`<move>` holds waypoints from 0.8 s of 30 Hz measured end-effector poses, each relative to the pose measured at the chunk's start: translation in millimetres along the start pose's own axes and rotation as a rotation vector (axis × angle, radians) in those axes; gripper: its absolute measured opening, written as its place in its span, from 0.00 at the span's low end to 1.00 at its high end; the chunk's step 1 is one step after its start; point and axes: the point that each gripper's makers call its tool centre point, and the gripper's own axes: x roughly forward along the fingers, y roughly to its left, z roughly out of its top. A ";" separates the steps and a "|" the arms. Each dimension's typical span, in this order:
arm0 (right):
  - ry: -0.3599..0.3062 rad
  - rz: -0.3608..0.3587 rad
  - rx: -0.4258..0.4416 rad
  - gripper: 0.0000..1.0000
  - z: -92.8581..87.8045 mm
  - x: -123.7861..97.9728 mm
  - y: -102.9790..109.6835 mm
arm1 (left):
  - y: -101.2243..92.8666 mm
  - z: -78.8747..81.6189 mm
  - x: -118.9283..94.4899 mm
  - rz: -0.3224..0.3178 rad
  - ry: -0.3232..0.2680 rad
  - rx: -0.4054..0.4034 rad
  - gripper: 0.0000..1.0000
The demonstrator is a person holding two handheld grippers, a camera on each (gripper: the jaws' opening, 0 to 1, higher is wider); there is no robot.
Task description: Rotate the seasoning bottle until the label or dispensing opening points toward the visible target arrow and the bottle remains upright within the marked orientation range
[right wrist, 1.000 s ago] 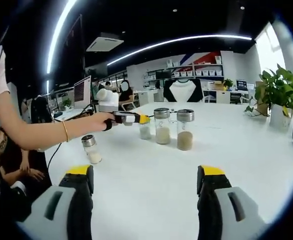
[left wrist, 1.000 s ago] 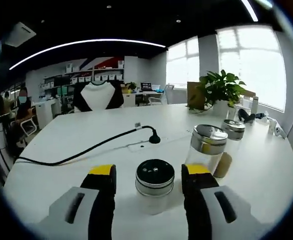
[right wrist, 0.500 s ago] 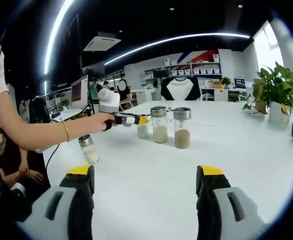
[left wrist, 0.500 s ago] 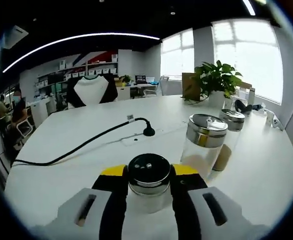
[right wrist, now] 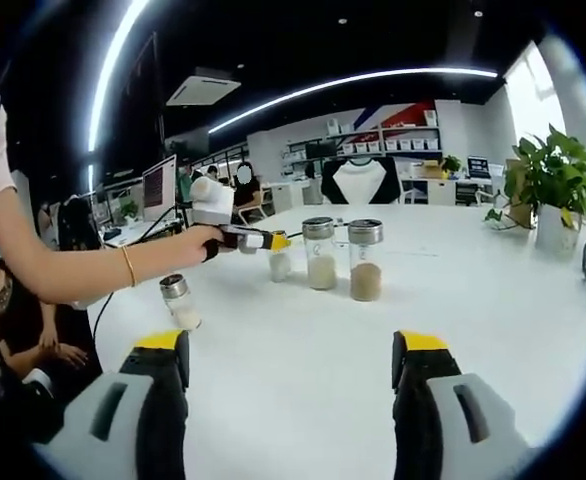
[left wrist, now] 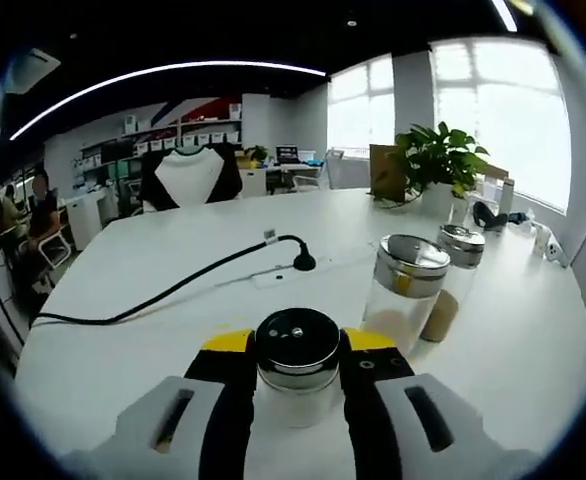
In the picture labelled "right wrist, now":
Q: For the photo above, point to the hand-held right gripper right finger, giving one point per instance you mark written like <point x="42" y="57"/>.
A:
<point x="453" y="415"/>

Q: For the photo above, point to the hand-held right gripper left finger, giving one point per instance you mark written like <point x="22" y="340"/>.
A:
<point x="108" y="410"/>

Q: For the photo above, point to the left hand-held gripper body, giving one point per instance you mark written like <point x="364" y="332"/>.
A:
<point x="214" y="202"/>

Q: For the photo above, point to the small glass seasoning bottle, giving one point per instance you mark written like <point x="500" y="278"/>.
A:
<point x="279" y="266"/>
<point x="182" y="307"/>

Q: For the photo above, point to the tall seasoning bottle white contents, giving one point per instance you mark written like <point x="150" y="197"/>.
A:
<point x="319" y="260"/>

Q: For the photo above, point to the tall seasoning bottle brown contents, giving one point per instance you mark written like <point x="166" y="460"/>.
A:
<point x="365" y="270"/>

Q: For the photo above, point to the person's left hand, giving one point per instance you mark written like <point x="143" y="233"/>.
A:
<point x="198" y="244"/>

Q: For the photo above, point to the white laptop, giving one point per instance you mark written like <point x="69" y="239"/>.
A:
<point x="159" y="189"/>

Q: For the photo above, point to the small green potted plant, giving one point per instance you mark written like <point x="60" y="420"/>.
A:
<point x="452" y="163"/>
<point x="129" y="210"/>

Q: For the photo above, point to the black desk monitor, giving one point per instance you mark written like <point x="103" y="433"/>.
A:
<point x="320" y="150"/>

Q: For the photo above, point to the ceiling air conditioner unit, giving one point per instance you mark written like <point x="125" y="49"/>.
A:
<point x="203" y="91"/>

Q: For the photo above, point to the chair with white black shirt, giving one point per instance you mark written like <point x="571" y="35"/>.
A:
<point x="360" y="181"/>

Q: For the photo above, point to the long curved ceiling light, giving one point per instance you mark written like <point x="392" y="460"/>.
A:
<point x="113" y="70"/>

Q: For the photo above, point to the shelf of white bins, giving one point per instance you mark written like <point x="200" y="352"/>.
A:
<point x="398" y="142"/>

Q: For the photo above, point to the straight ceiling strip light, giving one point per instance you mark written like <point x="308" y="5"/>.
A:
<point x="353" y="82"/>

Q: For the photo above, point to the cardboard box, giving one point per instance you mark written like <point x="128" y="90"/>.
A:
<point x="430" y="171"/>

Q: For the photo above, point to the white plant pot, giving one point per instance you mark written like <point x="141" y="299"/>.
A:
<point x="555" y="232"/>

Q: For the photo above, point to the blue screen display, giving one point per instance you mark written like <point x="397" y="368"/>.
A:
<point x="478" y="168"/>

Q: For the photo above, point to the large green leafy plant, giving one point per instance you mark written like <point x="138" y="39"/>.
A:
<point x="553" y="170"/>

